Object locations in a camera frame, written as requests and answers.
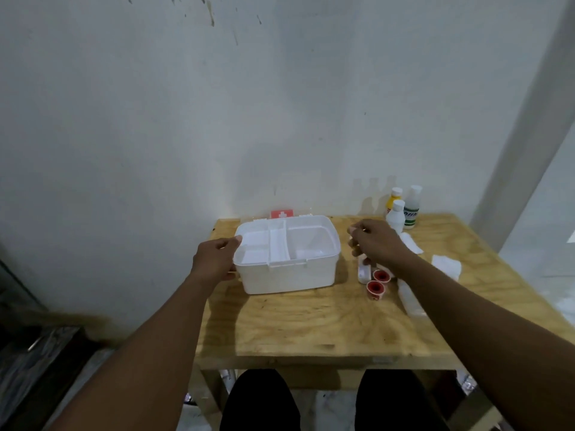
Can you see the person's right hand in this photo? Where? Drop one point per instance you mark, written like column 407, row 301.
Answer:
column 379, row 244

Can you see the red tape roll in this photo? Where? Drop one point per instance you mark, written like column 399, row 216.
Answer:
column 382, row 276
column 375, row 290

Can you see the person's left hand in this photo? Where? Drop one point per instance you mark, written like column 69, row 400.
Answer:
column 213, row 264

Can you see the person's left forearm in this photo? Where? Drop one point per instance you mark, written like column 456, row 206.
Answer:
column 135, row 368

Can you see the white gauze packet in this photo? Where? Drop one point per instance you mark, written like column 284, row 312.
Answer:
column 409, row 300

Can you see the yellow bottle white cap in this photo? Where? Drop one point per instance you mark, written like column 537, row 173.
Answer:
column 393, row 202

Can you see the person's right forearm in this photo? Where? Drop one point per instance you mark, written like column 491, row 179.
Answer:
column 485, row 336

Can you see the white gauze pad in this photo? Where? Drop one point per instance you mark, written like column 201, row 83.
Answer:
column 447, row 267
column 411, row 244

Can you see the person's black shorts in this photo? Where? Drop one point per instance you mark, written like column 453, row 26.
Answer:
column 260, row 404

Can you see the clear bottle green label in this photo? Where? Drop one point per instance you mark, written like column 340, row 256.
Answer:
column 411, row 215

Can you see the white first aid box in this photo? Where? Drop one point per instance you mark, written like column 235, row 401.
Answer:
column 287, row 278

